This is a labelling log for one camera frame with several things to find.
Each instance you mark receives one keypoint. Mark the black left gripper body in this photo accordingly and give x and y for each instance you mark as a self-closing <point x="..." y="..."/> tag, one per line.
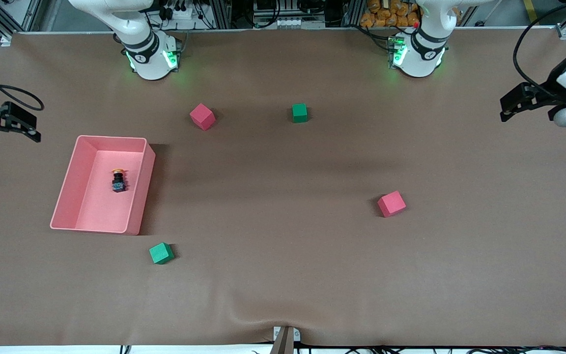
<point x="547" y="92"/>

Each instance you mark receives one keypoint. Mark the orange-capped black push button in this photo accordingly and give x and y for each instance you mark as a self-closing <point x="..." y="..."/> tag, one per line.
<point x="119" y="183"/>

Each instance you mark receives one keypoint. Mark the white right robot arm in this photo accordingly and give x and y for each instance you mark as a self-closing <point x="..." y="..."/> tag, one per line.
<point x="140" y="29"/>

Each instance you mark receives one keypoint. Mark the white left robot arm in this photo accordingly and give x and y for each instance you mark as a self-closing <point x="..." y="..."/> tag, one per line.
<point x="425" y="54"/>

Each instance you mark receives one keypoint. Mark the pink plastic tray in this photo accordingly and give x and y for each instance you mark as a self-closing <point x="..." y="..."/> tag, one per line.
<point x="106" y="196"/>

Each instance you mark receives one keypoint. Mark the orange packaged items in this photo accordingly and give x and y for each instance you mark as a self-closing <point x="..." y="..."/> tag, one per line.
<point x="386" y="17"/>

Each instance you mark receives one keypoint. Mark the red foam cube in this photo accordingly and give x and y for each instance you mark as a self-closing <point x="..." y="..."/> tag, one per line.
<point x="202" y="117"/>
<point x="391" y="204"/>

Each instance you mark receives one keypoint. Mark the white power strip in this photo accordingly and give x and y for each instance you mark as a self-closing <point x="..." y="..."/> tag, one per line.
<point x="182" y="13"/>

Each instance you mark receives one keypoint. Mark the green foam cube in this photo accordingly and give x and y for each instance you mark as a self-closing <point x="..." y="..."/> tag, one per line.
<point x="299" y="113"/>
<point x="161" y="253"/>

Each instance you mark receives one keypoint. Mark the brown table mat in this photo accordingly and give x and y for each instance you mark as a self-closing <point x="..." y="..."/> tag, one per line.
<point x="283" y="275"/>

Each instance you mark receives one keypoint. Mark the aluminium frame post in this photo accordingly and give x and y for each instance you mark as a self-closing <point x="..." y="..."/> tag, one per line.
<point x="221" y="14"/>
<point x="353" y="12"/>

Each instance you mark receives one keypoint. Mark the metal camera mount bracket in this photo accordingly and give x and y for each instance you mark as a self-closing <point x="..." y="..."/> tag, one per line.
<point x="285" y="341"/>

